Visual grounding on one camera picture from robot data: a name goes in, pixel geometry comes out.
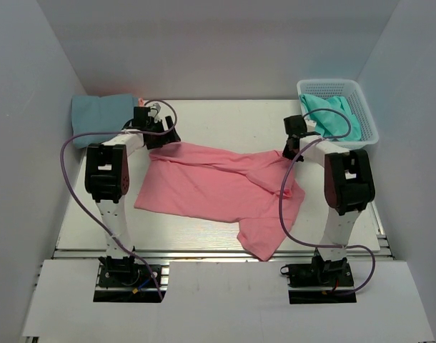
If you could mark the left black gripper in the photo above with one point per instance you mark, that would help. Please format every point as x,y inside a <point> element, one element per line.
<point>161,135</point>

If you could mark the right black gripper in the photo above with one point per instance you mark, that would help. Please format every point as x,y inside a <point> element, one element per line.
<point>291,151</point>

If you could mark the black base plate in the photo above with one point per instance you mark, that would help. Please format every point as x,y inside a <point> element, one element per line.
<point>136,287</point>
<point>306,287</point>

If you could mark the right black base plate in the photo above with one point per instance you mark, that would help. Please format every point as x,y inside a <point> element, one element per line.
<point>306,287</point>

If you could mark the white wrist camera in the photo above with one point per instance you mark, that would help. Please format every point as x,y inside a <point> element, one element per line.
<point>310,125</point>
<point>154,110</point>

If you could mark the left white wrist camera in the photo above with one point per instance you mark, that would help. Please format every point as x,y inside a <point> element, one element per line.
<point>154,110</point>

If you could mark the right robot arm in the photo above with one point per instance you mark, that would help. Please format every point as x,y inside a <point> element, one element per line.
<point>348,189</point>

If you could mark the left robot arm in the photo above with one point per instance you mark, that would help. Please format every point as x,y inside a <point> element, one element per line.
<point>107,173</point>

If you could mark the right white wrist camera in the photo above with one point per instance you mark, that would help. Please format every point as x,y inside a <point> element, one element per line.
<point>310,125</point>

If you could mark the aluminium table rail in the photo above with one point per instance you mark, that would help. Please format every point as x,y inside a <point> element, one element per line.
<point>91,254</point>

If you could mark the teal t shirt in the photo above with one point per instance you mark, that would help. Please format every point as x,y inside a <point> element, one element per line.
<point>333,117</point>

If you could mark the white plastic basket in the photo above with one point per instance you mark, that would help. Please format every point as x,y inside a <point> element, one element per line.
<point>349,89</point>

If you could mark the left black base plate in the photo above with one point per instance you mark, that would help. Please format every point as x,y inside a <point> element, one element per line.
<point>136,287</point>

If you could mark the folded blue-grey t shirt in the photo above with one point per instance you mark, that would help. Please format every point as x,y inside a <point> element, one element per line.
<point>101,113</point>

